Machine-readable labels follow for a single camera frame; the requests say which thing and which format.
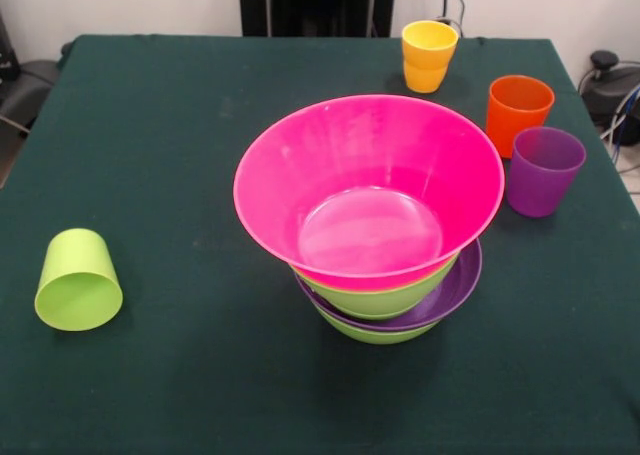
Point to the purple plastic bowl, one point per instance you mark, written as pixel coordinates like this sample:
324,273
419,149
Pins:
460,285

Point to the large pink plastic bowl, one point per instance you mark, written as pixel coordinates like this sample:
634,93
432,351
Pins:
370,175

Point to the lime green plastic cup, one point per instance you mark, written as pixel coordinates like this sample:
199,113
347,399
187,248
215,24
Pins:
77,295

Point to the medium green plastic bowl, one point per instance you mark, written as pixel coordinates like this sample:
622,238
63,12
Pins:
380,336

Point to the large green plastic bowl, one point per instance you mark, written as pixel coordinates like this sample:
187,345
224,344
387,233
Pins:
380,300

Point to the small green plastic bowl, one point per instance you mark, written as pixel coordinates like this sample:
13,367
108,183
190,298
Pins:
385,318

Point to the purple plastic cup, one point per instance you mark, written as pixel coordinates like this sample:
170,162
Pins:
542,185

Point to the yellow plastic cup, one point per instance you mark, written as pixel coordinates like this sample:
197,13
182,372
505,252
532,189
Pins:
430,47
425,81

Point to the orange plastic cup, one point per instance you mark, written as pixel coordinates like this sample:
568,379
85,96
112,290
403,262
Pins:
520,115

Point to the dark green tablecloth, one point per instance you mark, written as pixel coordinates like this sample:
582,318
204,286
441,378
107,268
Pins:
150,375

